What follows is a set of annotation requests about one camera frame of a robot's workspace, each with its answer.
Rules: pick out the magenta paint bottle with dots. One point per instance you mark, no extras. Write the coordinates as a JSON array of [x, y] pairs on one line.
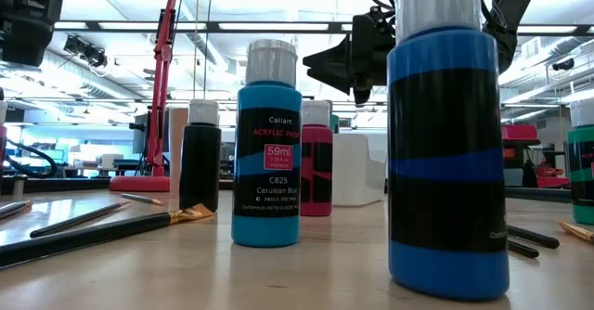
[[316, 171]]

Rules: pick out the cerulean blue paint bottle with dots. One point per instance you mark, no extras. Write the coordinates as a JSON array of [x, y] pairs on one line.
[[267, 161]]

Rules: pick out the black paint bottle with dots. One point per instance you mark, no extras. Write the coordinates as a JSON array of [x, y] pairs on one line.
[[200, 161]]

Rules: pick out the green paint bottle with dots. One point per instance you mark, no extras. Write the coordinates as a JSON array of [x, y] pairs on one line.
[[582, 175]]

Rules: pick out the brush gold ferrule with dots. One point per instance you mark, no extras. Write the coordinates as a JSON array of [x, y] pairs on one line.
[[93, 235]]

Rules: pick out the red-brown paint bottle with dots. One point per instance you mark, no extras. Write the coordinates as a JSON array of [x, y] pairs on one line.
[[2, 147]]

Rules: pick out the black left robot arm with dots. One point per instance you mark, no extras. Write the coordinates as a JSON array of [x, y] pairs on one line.
[[28, 17]]

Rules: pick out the white plastic bin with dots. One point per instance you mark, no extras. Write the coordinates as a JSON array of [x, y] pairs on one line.
[[357, 171]]

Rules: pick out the red storage bins rack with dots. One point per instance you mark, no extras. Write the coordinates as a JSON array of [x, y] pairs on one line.
[[519, 132]]

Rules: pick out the red desk lamp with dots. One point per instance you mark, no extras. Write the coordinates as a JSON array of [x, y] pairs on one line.
[[160, 92]]

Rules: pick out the peach plastic cup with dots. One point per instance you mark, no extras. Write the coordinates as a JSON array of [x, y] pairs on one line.
[[177, 152]]

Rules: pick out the dark grey monitor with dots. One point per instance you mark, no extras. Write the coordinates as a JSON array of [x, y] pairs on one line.
[[139, 136]]

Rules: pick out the thin brush tan tip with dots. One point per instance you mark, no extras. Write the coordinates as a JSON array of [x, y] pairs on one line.
[[139, 198]]

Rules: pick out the black ceiling spotlights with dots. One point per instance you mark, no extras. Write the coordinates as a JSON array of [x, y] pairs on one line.
[[88, 55]]

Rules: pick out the flat brush tan bristles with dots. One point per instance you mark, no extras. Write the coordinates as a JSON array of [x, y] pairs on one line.
[[577, 231]]

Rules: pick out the small black ceiling camera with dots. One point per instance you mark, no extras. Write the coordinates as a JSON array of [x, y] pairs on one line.
[[564, 64]]

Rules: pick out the small grey post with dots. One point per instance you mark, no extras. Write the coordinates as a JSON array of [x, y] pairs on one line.
[[18, 185]]

